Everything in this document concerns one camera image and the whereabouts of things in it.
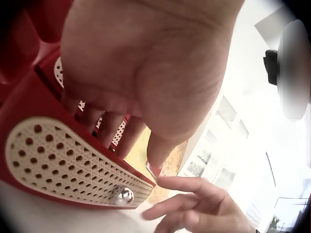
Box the person's left hand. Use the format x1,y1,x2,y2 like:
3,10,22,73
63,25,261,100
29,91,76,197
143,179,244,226
60,0,246,171

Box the person's right hand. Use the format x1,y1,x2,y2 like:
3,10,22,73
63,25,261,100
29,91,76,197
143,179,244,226
142,176,258,233

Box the person's left index finger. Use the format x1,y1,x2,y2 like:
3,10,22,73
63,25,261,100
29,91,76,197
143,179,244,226
119,116,148,159

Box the person's left little finger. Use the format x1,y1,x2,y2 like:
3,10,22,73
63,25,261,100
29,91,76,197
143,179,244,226
61,93,84,115

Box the person's left thumb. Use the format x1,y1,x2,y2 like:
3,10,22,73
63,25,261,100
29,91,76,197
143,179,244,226
145,132,192,171

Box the person's right fingers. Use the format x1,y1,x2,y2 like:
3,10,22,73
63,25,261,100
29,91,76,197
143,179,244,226
142,176,209,233

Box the person's left middle finger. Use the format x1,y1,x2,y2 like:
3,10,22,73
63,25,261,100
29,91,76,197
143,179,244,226
97,111,127,149

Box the person's left ring finger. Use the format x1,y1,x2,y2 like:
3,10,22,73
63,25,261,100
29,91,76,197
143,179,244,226
79,106,105,134

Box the red case with cream perforated panels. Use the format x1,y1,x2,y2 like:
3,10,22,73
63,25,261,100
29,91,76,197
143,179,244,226
0,0,161,215

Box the yellow patterned mat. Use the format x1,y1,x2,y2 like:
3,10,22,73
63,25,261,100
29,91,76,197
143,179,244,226
123,125,189,203

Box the white glass-door cabinet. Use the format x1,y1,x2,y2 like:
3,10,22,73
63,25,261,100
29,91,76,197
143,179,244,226
182,95,252,186

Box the green potted plant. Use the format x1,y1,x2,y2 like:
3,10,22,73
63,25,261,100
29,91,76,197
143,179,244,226
268,214,282,231

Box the window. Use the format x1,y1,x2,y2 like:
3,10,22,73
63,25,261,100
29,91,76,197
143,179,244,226
265,150,311,233

